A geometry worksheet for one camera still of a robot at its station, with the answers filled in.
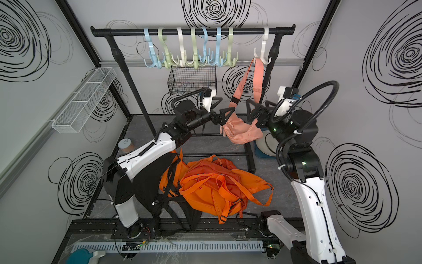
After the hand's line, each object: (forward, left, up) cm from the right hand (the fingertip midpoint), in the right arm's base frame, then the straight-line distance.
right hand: (258, 101), depth 55 cm
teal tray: (+10, -11, -49) cm, 51 cm away
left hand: (+9, +9, -9) cm, 16 cm away
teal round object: (-42, +66, -42) cm, 89 cm away
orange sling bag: (-16, +14, -45) cm, 50 cm away
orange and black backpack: (-12, +45, -47) cm, 66 cm away
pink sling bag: (+17, 0, -32) cm, 36 cm away
